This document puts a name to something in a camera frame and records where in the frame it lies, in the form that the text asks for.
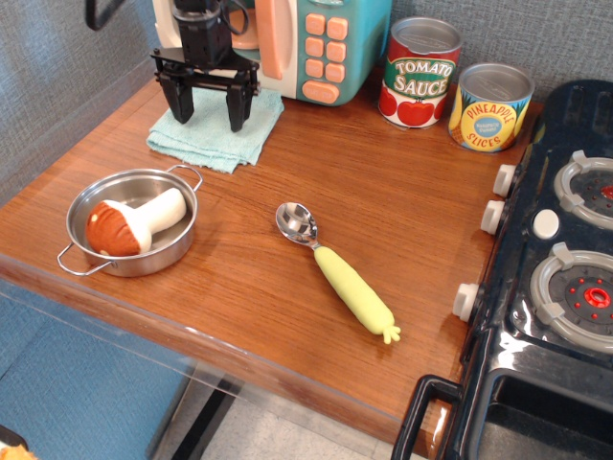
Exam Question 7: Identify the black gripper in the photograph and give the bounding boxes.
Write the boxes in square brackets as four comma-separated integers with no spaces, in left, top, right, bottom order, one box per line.
[151,13,260,132]

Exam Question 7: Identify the light blue towel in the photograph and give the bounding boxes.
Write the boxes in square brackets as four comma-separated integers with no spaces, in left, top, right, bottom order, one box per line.
[147,88,284,173]

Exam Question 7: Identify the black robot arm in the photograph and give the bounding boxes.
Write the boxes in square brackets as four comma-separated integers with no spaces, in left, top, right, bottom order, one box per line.
[151,1,260,132]

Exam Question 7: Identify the teal toy microwave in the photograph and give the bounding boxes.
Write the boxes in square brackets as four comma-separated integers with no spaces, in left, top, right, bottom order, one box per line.
[153,0,392,106]

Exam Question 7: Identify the small steel pot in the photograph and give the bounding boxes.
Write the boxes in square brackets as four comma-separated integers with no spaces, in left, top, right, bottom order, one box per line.
[57,165,203,277]

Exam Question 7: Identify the plush brown mushroom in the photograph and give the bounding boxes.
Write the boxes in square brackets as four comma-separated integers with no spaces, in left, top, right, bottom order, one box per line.
[85,188,187,257]

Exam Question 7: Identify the tomato sauce can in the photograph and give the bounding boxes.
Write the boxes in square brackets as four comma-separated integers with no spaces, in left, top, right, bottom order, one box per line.
[378,16,463,128]

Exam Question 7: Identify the pineapple slices can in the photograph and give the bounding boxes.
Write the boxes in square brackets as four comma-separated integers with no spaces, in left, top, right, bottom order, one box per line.
[448,62,534,152]

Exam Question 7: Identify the white stove knob top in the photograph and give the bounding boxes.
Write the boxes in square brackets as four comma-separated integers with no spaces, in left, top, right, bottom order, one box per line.
[492,164,516,197]

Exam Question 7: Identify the white stove knob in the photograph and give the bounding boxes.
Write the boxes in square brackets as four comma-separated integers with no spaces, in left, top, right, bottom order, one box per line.
[452,283,480,322]
[492,164,516,197]
[480,200,505,236]

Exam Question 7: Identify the white stove knob middle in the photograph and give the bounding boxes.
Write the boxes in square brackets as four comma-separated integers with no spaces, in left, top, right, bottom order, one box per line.
[480,200,505,236]

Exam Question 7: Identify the white stove knob bottom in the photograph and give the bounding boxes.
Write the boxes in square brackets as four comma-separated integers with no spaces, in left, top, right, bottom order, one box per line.
[452,283,480,322]

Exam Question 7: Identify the black toy stove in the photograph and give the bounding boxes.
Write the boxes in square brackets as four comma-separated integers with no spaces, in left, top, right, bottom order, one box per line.
[393,80,612,459]

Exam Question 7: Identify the black braided cable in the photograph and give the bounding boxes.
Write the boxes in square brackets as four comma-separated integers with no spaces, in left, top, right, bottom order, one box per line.
[84,0,121,32]

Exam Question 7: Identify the spoon with yellow-green handle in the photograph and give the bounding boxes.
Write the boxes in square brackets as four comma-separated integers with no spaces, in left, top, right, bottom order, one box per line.
[276,202,401,345]

